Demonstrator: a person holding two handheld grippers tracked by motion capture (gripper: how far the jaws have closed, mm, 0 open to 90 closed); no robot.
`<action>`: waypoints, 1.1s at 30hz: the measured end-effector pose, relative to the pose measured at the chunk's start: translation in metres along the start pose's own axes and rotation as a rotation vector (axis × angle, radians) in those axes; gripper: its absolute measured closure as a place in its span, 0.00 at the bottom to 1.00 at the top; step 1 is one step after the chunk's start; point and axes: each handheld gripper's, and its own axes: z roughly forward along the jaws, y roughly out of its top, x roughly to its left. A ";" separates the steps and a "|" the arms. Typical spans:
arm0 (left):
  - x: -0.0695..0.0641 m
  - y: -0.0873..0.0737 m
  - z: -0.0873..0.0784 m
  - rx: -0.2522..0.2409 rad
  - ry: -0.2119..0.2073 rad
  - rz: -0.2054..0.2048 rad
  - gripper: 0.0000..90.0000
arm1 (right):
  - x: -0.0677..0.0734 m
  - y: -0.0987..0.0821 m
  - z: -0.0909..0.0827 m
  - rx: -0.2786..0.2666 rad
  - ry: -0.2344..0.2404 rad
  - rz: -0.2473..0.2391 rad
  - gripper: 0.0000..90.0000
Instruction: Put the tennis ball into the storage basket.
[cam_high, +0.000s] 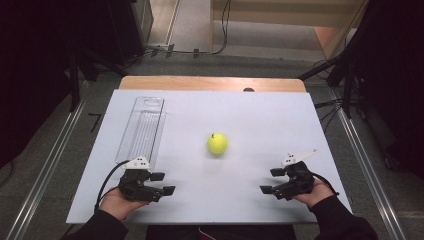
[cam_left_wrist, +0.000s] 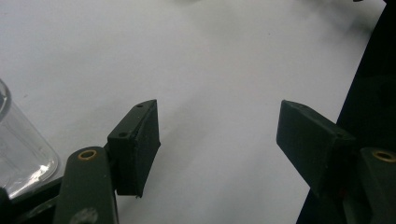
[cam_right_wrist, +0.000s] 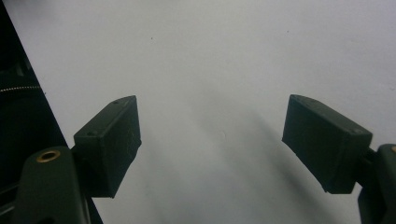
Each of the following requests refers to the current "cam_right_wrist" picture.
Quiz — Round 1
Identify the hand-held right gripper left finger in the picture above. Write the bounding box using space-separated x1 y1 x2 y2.
73 95 143 199

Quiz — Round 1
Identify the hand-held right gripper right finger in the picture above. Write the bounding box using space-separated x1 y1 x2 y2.
281 94 374 194

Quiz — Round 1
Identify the dark cloth with zipper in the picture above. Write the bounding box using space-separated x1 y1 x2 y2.
0 0 73 200

